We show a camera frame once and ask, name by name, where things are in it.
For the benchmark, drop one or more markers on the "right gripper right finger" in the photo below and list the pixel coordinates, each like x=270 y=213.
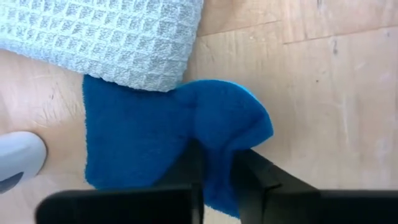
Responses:
x=295 y=207

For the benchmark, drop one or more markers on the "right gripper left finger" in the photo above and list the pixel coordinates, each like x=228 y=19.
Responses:
x=124 y=207

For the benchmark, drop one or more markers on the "blue sponge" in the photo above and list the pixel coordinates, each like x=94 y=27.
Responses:
x=140 y=133

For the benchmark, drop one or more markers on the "white plastic bottle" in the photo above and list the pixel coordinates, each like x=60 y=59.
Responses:
x=18 y=155

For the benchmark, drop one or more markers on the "grey waffle weave towel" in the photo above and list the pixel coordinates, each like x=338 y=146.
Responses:
x=109 y=40

